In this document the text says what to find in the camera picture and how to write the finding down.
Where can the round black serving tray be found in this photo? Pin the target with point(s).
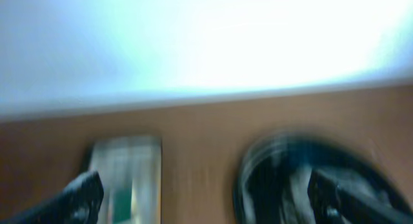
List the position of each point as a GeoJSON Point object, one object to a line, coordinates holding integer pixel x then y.
{"type": "Point", "coordinates": [271, 185]}

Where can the rectangular black soapy tray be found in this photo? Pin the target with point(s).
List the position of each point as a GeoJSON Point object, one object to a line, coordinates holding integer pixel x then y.
{"type": "Point", "coordinates": [128, 161]}

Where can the green yellow sponge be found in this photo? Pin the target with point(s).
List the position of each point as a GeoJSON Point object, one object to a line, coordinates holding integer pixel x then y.
{"type": "Point", "coordinates": [121, 205]}

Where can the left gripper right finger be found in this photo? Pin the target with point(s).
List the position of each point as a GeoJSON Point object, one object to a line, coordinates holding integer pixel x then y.
{"type": "Point", "coordinates": [333, 202]}

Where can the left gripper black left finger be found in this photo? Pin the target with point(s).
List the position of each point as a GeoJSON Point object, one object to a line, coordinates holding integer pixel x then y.
{"type": "Point", "coordinates": [79, 202]}

